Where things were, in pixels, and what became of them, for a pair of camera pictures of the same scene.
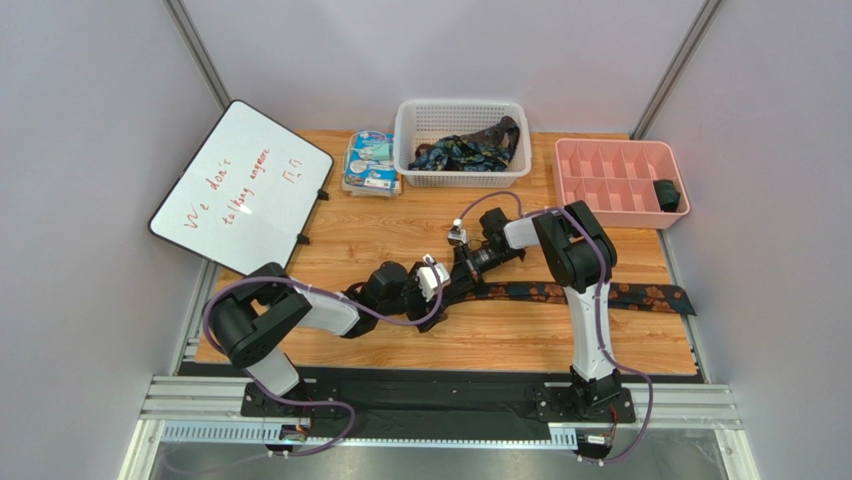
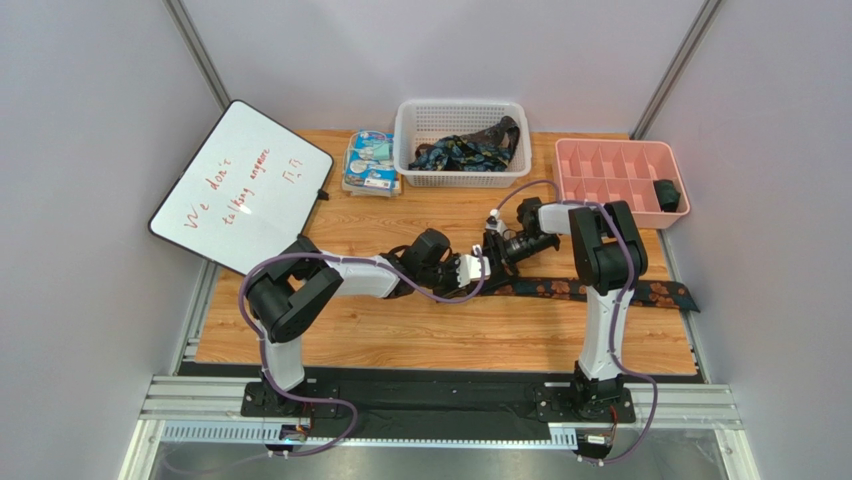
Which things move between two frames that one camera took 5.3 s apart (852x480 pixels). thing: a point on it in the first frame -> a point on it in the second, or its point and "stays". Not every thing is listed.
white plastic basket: [420, 121] stays
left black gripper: [438, 301] -> [454, 272]
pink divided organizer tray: [630, 184] stays
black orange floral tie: [664, 298] stays
